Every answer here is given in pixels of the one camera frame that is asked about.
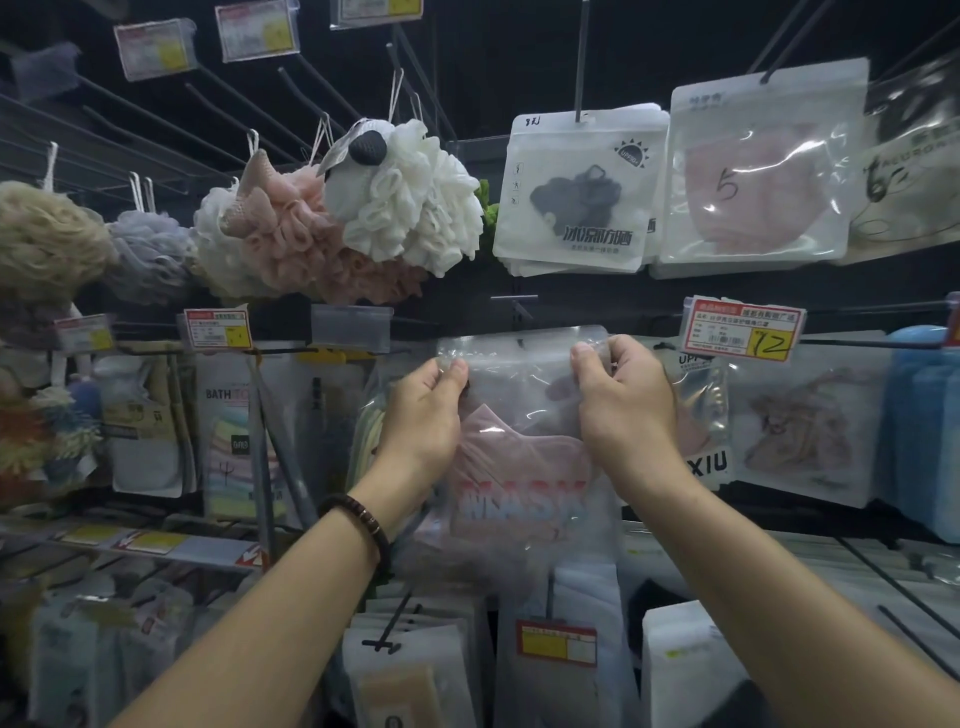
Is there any beige bath sponge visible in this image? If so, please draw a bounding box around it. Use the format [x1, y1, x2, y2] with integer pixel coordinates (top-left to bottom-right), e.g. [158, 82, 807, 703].
[0, 179, 118, 305]

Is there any white packet beige mask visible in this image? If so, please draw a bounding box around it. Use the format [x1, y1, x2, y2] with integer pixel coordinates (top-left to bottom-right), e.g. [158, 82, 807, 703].
[727, 329, 894, 511]

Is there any frosted tag holder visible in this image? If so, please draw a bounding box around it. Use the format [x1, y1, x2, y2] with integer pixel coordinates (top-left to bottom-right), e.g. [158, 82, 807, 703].
[11, 41, 84, 105]

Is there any row of cream mask packets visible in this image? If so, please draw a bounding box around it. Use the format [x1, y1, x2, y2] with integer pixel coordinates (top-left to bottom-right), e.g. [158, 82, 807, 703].
[341, 588, 481, 728]

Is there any pastel striped towel packet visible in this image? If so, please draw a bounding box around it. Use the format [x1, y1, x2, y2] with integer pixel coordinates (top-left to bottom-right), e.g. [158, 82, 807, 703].
[196, 356, 290, 526]

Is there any clear packet pink mask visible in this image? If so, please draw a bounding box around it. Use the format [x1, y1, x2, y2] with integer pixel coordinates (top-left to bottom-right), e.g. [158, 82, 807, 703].
[434, 326, 625, 571]

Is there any glossy packet pink mask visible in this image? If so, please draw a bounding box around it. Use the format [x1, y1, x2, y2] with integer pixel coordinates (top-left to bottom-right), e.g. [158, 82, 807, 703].
[648, 57, 871, 280]

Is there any white fluffy item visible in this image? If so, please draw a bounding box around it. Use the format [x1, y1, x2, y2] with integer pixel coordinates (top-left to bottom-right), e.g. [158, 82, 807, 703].
[322, 118, 485, 280]

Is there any person's left forearm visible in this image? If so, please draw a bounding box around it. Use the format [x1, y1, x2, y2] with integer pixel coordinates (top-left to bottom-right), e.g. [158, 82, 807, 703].
[112, 502, 391, 728]

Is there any person's right forearm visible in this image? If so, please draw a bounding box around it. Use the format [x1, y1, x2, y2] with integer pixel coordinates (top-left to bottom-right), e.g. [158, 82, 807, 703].
[626, 472, 960, 728]

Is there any multicoloured bath sponge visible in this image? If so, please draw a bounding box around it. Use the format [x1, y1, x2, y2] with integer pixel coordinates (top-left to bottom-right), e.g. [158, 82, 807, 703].
[0, 374, 103, 489]

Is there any dark beaded bracelet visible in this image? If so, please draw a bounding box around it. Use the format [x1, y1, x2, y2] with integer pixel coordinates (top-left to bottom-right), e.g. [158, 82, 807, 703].
[318, 491, 393, 571]

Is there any white price tag yellow corner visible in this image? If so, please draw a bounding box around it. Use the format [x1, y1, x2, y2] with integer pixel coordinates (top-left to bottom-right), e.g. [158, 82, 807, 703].
[179, 303, 254, 352]
[680, 294, 808, 364]
[53, 313, 115, 355]
[329, 0, 425, 31]
[113, 18, 200, 82]
[215, 0, 301, 63]

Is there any clear tag holder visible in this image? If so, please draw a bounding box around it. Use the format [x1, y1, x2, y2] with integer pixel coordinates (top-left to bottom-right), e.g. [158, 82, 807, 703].
[311, 303, 395, 355]

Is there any white bath sponge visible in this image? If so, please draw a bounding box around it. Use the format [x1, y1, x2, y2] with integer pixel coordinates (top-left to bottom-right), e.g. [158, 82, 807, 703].
[191, 185, 256, 301]

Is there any white bath mitt packet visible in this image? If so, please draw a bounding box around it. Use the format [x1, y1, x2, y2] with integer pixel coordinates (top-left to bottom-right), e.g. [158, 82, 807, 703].
[93, 353, 198, 500]

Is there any white packet grey mask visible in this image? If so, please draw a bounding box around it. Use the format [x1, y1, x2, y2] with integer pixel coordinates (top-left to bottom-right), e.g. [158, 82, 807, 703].
[492, 103, 671, 279]

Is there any grey bath sponge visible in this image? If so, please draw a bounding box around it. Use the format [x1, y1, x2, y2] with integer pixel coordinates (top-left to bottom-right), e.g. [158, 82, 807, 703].
[104, 209, 198, 309]

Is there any cream line-drawing mask packet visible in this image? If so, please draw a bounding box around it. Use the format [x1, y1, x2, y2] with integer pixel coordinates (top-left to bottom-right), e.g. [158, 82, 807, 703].
[832, 56, 960, 268]

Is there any person's left hand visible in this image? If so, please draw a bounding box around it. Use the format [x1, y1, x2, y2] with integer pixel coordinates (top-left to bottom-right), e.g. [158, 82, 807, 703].
[352, 356, 470, 534]

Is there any row of small white packets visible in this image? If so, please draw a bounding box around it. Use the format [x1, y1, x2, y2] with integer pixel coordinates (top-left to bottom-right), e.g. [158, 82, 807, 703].
[26, 577, 226, 728]

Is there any row of clear long packets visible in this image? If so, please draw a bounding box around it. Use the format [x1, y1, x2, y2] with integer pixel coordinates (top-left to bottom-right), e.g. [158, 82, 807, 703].
[247, 348, 376, 526]

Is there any pink bath sponge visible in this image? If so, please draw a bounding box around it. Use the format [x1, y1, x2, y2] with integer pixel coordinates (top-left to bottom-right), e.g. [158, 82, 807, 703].
[224, 148, 433, 307]

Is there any grey packet pink mask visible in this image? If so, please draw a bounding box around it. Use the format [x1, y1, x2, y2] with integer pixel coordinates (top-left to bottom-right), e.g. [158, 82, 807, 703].
[652, 348, 730, 493]

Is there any person's right hand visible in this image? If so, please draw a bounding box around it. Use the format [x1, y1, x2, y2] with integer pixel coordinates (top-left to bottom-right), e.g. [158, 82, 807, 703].
[569, 333, 697, 505]

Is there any row of translucent mask packets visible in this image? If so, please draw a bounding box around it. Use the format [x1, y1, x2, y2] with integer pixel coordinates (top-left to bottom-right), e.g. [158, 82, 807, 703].
[494, 562, 639, 728]

